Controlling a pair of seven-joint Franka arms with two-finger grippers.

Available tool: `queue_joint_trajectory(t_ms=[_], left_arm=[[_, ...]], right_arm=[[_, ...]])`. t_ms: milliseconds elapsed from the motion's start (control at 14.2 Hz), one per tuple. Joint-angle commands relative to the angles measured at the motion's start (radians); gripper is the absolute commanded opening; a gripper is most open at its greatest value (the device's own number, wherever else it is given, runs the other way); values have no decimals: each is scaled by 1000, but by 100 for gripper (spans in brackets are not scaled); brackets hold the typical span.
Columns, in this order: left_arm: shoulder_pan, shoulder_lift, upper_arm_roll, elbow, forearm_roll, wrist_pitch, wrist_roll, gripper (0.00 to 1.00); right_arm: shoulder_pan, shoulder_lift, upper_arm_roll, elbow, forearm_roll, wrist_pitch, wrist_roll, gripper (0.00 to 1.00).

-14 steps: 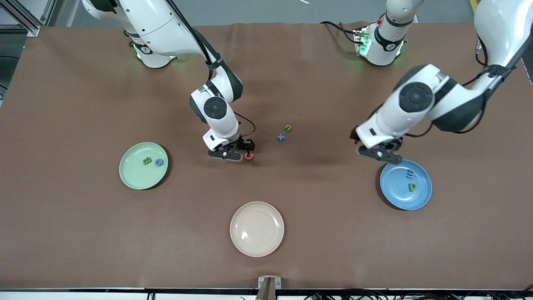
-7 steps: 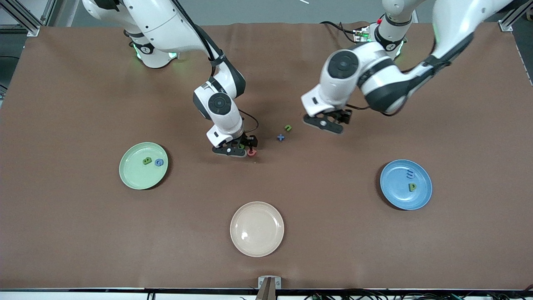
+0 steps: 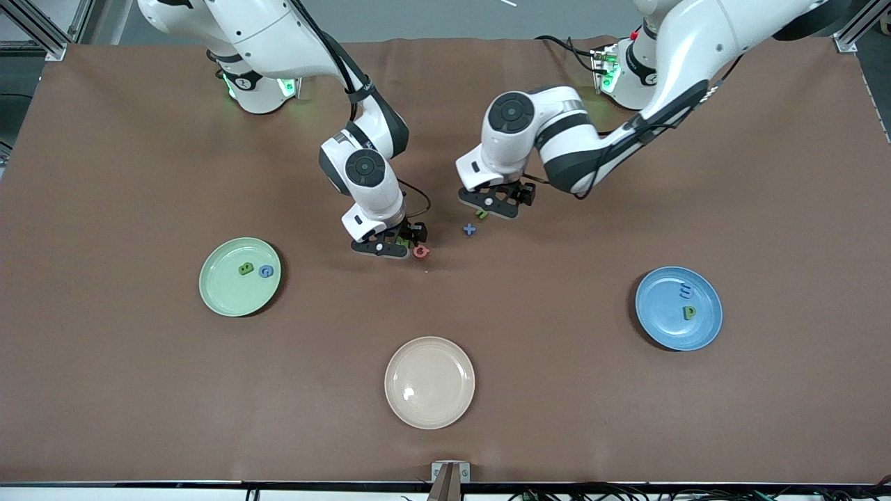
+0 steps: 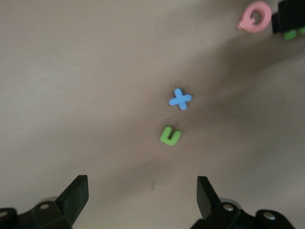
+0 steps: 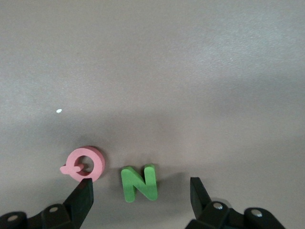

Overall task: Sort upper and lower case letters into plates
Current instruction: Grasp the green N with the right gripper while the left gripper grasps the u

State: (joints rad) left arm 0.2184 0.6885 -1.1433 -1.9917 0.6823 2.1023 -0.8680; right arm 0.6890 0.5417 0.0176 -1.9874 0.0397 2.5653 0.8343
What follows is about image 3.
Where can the red letter Q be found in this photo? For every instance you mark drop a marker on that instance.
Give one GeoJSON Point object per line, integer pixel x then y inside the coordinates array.
{"type": "Point", "coordinates": [421, 251]}

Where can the blue letter G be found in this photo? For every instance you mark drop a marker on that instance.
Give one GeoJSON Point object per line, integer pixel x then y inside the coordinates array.
{"type": "Point", "coordinates": [266, 271]}

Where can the green letter B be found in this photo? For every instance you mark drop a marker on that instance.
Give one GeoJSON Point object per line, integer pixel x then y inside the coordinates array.
{"type": "Point", "coordinates": [246, 268]}

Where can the blue letter m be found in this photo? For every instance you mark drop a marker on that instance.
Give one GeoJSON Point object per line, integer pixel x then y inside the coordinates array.
{"type": "Point", "coordinates": [686, 289]}

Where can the green letter p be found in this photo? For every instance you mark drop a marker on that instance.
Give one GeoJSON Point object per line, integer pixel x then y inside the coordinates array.
{"type": "Point", "coordinates": [689, 312]}

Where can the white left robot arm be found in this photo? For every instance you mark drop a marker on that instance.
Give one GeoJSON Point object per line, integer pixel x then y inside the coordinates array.
{"type": "Point", "coordinates": [703, 42]}

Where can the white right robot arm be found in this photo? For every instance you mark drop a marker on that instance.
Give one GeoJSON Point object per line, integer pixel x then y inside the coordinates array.
{"type": "Point", "coordinates": [264, 35]}

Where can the brown table cloth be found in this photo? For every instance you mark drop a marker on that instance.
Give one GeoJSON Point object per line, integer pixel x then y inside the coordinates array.
{"type": "Point", "coordinates": [445, 313]}

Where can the beige plate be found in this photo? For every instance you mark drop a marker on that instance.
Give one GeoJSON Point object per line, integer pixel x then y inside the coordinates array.
{"type": "Point", "coordinates": [429, 383]}

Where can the light green plate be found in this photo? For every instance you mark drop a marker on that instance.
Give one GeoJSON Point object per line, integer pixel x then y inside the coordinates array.
{"type": "Point", "coordinates": [230, 292]}

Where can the metal base connector plate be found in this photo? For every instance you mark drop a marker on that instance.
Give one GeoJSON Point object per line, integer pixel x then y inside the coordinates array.
{"type": "Point", "coordinates": [289, 87]}

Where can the blue plate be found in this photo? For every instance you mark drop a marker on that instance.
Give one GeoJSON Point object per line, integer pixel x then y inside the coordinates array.
{"type": "Point", "coordinates": [668, 327]}

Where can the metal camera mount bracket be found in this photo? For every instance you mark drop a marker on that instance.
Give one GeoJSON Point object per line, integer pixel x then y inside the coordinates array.
{"type": "Point", "coordinates": [450, 473]}

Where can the aluminium frame profile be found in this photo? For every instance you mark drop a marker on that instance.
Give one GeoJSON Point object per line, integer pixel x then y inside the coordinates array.
{"type": "Point", "coordinates": [56, 50]}
{"type": "Point", "coordinates": [846, 43]}

